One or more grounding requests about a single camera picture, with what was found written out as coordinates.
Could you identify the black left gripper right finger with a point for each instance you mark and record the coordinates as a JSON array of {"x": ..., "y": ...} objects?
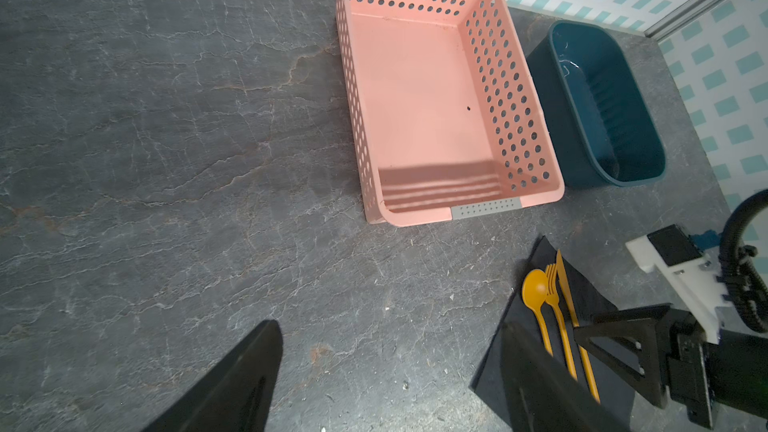
[{"x": 540, "y": 394}]

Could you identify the orange plastic spoon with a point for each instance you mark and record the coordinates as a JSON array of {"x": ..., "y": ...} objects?
[{"x": 534, "y": 294}]

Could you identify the orange plastic knife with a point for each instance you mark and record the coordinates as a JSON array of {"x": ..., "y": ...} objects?
[{"x": 585, "y": 359}]

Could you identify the orange plastic fork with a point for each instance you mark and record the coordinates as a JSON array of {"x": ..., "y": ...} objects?
[{"x": 552, "y": 299}]

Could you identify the pink perforated plastic basket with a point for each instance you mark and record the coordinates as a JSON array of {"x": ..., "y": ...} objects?
[{"x": 446, "y": 120}]

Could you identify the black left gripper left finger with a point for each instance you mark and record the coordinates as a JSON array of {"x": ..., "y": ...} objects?
[{"x": 236, "y": 394}]

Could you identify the black paper napkin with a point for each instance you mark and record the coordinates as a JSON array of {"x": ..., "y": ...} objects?
[{"x": 616, "y": 395}]

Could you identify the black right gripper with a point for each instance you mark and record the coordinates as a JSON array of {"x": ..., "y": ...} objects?
[{"x": 698, "y": 374}]

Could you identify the teal plastic tub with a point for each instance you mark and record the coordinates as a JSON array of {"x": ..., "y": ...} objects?
[{"x": 598, "y": 121}]

